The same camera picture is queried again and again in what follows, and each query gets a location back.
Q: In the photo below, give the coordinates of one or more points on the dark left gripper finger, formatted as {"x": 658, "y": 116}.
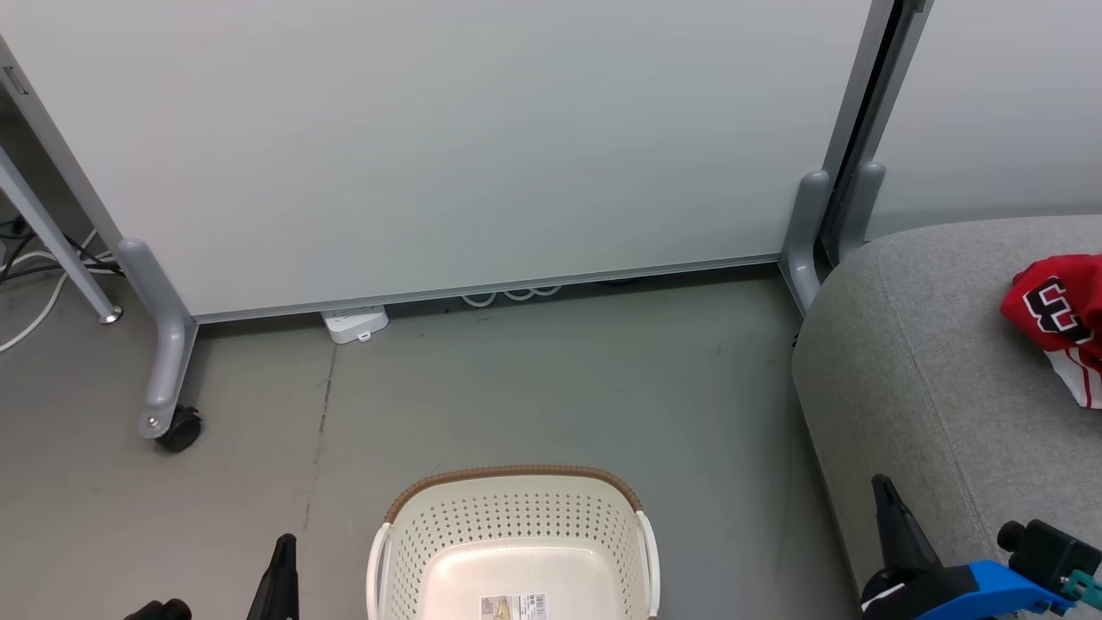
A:
{"x": 277, "y": 585}

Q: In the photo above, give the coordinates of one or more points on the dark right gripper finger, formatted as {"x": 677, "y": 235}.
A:
{"x": 900, "y": 525}

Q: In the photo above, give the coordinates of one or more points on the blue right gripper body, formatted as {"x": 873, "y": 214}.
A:
{"x": 973, "y": 594}

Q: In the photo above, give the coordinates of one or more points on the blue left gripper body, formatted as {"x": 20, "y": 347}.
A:
{"x": 153, "y": 612}

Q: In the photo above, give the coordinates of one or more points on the red white sports jersey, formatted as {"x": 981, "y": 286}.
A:
{"x": 1063, "y": 314}

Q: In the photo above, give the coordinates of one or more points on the cream perforated laundry basket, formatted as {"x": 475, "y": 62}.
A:
{"x": 516, "y": 551}

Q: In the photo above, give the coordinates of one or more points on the grey fabric sofa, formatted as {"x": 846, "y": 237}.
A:
{"x": 956, "y": 387}

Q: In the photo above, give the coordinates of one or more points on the black caster wheel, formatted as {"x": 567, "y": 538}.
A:
{"x": 181, "y": 429}

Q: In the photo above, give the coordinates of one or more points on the white barcode label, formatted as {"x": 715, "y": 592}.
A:
{"x": 514, "y": 607}

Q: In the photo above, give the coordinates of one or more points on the long grey partition foot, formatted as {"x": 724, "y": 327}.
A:
{"x": 164, "y": 344}

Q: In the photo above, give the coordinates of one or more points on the white power strip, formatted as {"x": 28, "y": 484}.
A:
{"x": 355, "y": 324}

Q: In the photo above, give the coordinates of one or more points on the short grey partition foot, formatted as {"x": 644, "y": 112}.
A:
{"x": 861, "y": 207}
{"x": 805, "y": 232}

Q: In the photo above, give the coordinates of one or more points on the grey metal table leg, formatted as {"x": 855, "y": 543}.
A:
{"x": 52, "y": 250}

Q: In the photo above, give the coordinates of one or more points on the narrow white partition panel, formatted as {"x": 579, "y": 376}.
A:
{"x": 999, "y": 103}

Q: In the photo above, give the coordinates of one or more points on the large white partition panel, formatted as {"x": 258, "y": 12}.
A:
{"x": 448, "y": 146}

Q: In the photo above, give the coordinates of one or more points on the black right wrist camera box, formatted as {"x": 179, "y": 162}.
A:
{"x": 1050, "y": 551}

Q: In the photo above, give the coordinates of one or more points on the teal right camera connector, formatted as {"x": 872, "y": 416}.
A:
{"x": 1085, "y": 589}

